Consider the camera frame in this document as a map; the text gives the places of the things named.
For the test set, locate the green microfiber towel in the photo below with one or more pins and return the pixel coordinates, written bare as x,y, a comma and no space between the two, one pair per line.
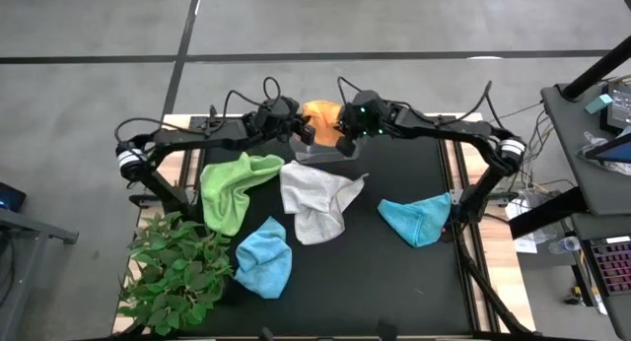
231,193

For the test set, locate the small black yellow tool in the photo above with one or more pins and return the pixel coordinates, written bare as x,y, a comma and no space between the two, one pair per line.
574,296

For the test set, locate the orange microfiber towel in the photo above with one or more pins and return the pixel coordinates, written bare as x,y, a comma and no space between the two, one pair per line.
323,119

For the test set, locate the clear plastic bottle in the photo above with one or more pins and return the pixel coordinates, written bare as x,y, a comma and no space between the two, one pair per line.
567,245

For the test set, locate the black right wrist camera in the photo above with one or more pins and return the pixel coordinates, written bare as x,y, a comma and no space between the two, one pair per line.
346,147

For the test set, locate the black stand pole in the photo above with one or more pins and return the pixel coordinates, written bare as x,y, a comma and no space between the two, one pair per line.
596,70

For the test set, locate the light blue microfiber towel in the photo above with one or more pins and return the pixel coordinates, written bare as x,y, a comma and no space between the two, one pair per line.
263,262

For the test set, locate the green leafy plant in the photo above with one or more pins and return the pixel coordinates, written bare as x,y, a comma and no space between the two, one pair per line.
172,277

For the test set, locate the small red tag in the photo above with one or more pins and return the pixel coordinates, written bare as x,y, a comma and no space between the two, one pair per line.
446,231

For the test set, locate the white paper sheet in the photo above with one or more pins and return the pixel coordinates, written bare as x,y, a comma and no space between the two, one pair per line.
525,245

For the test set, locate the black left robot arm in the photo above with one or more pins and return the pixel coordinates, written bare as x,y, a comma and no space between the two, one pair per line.
197,136

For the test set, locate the small teal box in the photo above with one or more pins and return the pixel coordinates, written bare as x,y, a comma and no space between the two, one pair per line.
599,104

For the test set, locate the dark blue device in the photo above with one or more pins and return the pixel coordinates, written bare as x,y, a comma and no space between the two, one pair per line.
10,198

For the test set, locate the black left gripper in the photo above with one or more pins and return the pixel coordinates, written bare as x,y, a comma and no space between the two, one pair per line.
285,116

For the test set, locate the tablet with blue screen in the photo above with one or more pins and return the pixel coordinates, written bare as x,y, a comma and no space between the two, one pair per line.
616,151

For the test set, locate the light grey microfiber towel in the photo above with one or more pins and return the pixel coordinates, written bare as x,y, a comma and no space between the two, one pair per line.
315,198

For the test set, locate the grey metal desk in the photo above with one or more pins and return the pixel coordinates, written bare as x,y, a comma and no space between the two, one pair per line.
39,227

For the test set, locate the black electronic device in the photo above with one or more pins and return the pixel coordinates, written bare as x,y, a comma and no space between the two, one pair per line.
618,109

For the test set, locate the dark grey workstation desk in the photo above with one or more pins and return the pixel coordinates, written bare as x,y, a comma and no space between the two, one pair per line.
562,129

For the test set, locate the backlit keyboard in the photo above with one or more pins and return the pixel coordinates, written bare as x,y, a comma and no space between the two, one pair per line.
613,267

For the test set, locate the teal microfiber towel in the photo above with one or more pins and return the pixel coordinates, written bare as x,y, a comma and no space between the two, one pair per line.
419,223

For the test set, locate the clear plastic bin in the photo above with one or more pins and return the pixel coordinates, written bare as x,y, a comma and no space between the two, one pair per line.
320,154

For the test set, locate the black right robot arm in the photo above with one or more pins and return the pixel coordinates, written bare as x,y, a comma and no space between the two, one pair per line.
443,126

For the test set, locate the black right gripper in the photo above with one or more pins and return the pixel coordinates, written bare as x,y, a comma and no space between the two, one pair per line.
356,116

